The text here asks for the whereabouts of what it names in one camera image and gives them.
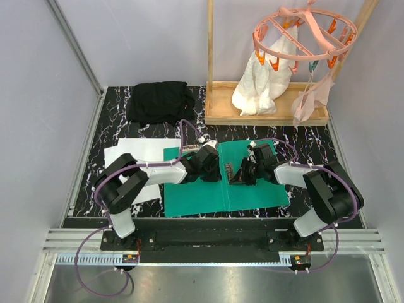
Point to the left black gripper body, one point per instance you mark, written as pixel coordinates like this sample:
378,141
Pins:
209,174

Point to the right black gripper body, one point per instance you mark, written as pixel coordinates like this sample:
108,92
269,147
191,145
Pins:
259,168

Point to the green file folder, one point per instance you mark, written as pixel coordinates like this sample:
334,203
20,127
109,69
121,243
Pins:
199,197

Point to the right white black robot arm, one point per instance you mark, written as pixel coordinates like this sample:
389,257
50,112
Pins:
334,196

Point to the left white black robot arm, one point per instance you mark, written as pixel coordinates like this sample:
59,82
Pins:
122,181

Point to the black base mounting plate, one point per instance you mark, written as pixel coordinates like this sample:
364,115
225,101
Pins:
212,240

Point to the pink hanging mesh cloth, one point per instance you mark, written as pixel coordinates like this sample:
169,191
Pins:
311,98

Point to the white hanging towel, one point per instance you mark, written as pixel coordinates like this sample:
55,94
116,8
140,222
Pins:
261,84

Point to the black folded cloth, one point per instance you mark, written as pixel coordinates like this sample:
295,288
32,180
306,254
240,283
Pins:
160,102

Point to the pink round clip hanger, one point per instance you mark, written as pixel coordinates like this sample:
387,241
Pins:
316,35

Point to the wooden rack frame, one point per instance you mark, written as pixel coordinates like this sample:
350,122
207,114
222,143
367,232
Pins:
220,111

